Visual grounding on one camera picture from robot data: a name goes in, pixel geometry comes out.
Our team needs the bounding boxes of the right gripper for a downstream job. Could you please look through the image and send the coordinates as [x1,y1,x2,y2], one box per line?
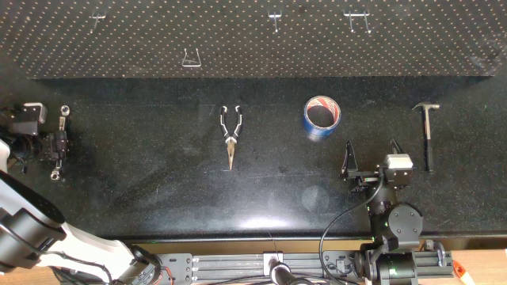
[339,139,405,194]

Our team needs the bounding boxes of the black and white pliers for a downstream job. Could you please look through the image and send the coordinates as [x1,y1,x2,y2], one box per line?
[219,104,243,172]

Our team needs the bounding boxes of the black pegboard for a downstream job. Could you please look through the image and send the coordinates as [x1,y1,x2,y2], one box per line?
[0,0,507,79]

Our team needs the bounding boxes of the hammer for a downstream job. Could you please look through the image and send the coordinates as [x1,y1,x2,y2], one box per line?
[411,101,440,174]

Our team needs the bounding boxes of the roll of blue tape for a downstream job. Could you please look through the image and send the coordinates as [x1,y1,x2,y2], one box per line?
[303,95,342,140]

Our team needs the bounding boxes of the metal hook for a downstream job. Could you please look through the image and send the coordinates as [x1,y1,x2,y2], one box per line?
[90,10,107,35]
[181,47,203,68]
[267,9,283,33]
[342,9,372,35]

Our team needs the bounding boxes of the orange and white object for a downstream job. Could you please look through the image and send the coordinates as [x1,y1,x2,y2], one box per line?
[452,260,477,285]

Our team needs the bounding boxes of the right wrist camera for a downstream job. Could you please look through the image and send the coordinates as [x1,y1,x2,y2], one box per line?
[379,153,415,189]

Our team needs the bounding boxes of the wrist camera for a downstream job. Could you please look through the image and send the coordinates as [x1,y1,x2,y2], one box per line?
[10,101,48,136]
[379,153,415,189]

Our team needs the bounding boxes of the black cable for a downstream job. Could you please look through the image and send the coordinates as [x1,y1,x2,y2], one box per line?
[318,176,386,284]
[37,247,116,284]

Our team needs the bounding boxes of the mounting rail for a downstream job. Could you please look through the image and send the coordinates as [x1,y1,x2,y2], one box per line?
[156,239,455,285]

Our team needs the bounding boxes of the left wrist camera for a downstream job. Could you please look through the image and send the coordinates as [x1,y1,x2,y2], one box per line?
[10,101,48,136]

